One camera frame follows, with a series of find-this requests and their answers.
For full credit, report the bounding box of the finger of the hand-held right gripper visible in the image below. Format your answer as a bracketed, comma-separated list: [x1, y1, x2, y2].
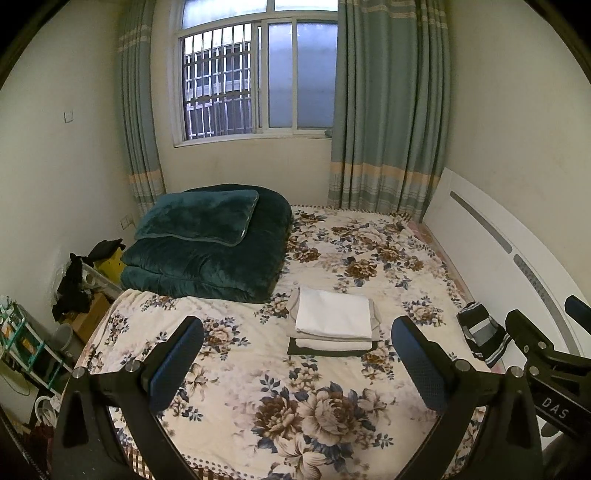
[566, 295, 591, 322]
[505, 310, 570, 371]

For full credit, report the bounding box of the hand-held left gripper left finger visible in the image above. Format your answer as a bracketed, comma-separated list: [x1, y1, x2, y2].
[53, 316, 205, 480]

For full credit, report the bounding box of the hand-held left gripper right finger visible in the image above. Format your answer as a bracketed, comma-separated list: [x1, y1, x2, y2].
[392, 316, 543, 480]

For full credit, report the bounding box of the white t-shirt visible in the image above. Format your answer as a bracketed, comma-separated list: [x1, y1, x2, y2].
[295, 287, 376, 340]

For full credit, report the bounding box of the pile of black clothes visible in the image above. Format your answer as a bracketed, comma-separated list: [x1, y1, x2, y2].
[52, 239, 124, 322]

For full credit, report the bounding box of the black white striped garment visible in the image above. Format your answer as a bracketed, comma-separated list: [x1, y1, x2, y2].
[457, 301, 512, 368]

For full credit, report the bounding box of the cream folded garment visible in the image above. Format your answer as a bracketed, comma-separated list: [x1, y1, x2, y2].
[294, 337, 374, 352]

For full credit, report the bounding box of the dark folded garment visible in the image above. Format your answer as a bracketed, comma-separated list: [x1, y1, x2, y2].
[287, 338, 371, 357]

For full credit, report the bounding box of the teal folded quilt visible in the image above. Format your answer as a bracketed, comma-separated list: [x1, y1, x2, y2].
[120, 184, 293, 304]

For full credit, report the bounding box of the cardboard box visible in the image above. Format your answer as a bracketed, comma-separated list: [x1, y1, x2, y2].
[69, 293, 112, 343]

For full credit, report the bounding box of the floral blanket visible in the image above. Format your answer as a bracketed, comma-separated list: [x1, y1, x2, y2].
[76, 205, 490, 480]

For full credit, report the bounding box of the grey bucket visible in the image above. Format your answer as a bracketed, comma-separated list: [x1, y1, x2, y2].
[53, 325, 75, 354]

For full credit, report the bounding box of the beige folded garment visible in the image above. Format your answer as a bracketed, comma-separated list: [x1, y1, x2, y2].
[285, 291, 383, 343]

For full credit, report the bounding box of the white headboard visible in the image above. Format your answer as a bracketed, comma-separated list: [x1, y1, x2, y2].
[424, 167, 591, 357]

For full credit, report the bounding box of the teal velvet pillow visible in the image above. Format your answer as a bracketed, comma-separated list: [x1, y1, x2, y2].
[135, 189, 260, 249]

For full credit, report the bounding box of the teal storage rack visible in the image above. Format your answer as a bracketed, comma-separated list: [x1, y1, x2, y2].
[0, 300, 75, 398]

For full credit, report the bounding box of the wide green striped curtain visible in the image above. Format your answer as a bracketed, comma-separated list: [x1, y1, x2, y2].
[327, 0, 451, 223]

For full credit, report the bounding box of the narrow green striped curtain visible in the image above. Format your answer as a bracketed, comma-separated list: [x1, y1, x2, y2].
[117, 0, 167, 215]

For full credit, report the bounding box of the barred window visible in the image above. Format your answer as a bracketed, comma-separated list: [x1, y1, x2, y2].
[173, 0, 340, 148]

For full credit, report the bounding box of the white coiled cable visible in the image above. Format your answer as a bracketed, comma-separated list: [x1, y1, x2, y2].
[34, 394, 59, 426]

